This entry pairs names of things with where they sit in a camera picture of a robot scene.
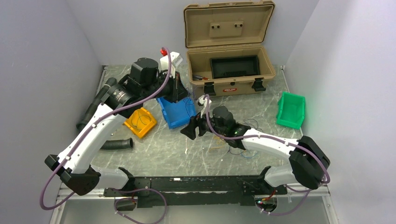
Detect yellow wires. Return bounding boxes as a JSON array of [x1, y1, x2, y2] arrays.
[[209, 136, 230, 153]]

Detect yellow plastic bin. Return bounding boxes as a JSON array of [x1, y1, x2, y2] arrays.
[[124, 107, 157, 139]]

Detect tools inside toolbox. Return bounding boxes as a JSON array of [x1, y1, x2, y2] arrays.
[[192, 75, 209, 81]]

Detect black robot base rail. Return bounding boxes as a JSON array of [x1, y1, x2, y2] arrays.
[[104, 175, 287, 208]]

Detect blue plastic bin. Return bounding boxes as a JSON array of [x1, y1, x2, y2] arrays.
[[156, 97, 197, 129]]

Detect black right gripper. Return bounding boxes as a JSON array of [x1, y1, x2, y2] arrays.
[[181, 106, 227, 140]]

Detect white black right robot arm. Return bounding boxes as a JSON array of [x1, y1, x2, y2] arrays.
[[181, 106, 331, 194]]

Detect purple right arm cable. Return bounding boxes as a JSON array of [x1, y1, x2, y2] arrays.
[[202, 94, 331, 185]]

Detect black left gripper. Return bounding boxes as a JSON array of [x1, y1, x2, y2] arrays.
[[142, 70, 191, 104]]

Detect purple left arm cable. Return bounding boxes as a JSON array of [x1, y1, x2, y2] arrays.
[[39, 47, 173, 211]]

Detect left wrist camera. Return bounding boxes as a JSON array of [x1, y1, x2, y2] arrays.
[[160, 48, 183, 75]]

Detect black corrugated hose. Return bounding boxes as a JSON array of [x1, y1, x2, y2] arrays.
[[76, 77, 134, 151]]

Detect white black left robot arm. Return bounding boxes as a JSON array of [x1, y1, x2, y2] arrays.
[[45, 55, 188, 196]]

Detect green plastic bin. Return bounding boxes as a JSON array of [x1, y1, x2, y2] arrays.
[[276, 91, 306, 129]]

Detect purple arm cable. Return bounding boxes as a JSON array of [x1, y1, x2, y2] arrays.
[[39, 47, 173, 211], [202, 94, 331, 185]]

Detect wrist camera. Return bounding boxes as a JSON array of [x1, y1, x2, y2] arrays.
[[197, 95, 212, 117], [160, 48, 183, 75]]

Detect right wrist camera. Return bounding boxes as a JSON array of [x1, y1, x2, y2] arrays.
[[197, 95, 212, 117]]

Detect black tray in toolbox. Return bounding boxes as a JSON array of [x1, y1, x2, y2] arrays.
[[210, 55, 260, 79]]

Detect tan open toolbox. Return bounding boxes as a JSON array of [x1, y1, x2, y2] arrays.
[[184, 0, 276, 97]]

